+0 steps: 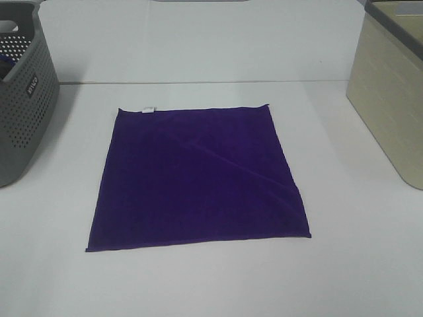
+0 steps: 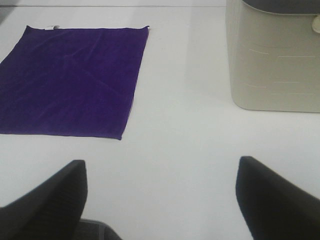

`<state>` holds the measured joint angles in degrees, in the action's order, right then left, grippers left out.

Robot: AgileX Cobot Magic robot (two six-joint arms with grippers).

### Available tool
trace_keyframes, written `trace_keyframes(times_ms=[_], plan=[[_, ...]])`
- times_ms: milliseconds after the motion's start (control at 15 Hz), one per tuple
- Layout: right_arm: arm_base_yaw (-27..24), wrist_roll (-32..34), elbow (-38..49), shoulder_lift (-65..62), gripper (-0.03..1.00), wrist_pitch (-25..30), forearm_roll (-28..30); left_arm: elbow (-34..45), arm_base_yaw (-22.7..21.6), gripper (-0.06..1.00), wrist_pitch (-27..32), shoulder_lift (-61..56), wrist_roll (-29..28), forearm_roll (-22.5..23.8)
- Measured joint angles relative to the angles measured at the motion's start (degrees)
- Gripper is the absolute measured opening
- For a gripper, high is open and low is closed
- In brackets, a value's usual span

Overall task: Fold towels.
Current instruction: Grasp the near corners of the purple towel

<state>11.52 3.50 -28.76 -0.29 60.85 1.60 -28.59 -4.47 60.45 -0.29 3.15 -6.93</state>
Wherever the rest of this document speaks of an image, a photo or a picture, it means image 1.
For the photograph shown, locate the purple towel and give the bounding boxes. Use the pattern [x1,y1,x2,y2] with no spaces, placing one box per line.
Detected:
[87,105,311,252]

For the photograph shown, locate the beige storage bin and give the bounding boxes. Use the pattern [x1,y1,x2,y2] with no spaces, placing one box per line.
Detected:
[346,1,422,189]

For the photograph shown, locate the grey perforated plastic basket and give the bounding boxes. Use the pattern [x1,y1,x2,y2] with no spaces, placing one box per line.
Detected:
[1,1,59,186]

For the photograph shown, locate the dark cloth in basket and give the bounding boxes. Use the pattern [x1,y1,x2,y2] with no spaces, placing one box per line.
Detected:
[0,54,16,80]

